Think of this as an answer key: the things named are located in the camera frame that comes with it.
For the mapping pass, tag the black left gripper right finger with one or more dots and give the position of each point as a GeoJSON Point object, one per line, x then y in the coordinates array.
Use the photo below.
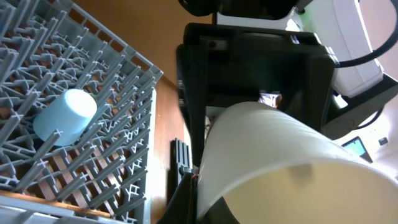
{"type": "Point", "coordinates": [219, 213]}

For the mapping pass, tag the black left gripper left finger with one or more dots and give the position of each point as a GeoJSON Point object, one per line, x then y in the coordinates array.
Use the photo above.
{"type": "Point", "coordinates": [183, 204]}

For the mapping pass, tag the cream white cup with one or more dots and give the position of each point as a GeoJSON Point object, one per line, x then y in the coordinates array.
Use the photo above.
{"type": "Point", "coordinates": [271, 168]}

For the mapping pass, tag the light blue cup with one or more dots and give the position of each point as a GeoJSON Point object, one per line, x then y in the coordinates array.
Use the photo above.
{"type": "Point", "coordinates": [70, 113]}

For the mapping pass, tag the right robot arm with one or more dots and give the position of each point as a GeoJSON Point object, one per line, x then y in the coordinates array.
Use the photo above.
{"type": "Point", "coordinates": [316, 54]}

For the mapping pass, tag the grey plastic dishwasher rack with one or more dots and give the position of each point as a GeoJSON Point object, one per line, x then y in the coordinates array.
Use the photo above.
{"type": "Point", "coordinates": [47, 48]}

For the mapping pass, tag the wooden chopstick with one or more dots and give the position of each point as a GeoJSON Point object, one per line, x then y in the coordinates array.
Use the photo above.
{"type": "Point", "coordinates": [55, 204]}

